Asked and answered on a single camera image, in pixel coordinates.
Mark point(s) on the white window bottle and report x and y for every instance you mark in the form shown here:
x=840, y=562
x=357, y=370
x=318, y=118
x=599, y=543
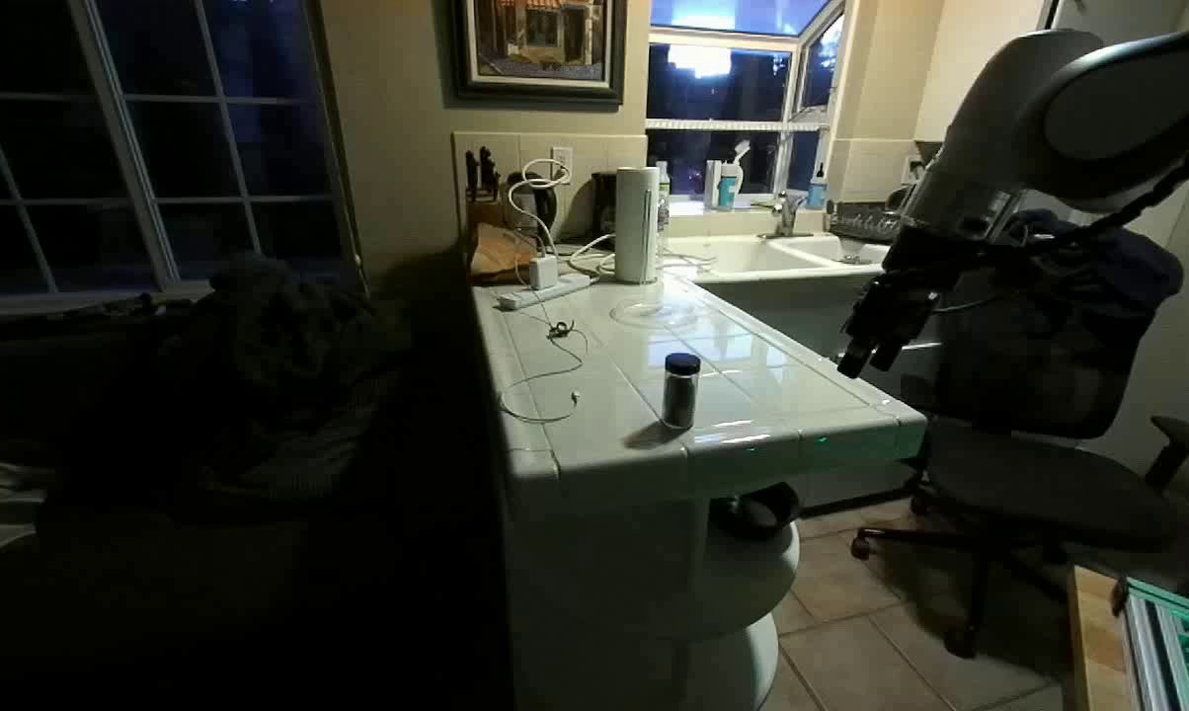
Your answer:
x=729, y=183

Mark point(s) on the dark couch with blanket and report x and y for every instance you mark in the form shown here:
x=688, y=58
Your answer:
x=183, y=447

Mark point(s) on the white counter pedestal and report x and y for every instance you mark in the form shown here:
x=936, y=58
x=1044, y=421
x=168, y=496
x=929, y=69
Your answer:
x=654, y=578

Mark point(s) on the white paper towel roll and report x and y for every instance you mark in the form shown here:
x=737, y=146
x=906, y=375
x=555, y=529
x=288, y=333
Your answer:
x=636, y=222

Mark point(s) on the blue soap bottle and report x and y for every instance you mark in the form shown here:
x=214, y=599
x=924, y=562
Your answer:
x=815, y=192

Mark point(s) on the green white box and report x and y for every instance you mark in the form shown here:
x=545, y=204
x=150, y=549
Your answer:
x=1180, y=650

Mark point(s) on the grey Franka robot arm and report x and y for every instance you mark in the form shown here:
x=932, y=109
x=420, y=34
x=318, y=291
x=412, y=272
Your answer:
x=1012, y=118

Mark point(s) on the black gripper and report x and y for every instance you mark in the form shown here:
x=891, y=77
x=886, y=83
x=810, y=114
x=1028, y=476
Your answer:
x=910, y=272

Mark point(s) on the chrome sink faucet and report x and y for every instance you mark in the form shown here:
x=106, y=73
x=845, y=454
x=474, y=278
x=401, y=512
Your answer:
x=785, y=209

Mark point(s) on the framed picture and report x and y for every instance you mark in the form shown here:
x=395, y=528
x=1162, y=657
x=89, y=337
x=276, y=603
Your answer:
x=541, y=46

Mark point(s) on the white power strip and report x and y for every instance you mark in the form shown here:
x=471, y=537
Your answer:
x=532, y=293

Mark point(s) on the wooden board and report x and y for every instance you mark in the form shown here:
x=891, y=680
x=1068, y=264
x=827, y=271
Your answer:
x=1094, y=640

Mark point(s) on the black office chair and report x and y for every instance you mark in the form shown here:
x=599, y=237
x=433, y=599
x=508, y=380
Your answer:
x=1028, y=396

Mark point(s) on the wooden knife block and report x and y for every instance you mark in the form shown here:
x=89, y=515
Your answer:
x=499, y=237

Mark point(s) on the dark jar with black lid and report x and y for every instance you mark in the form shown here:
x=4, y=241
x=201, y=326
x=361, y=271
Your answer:
x=680, y=391

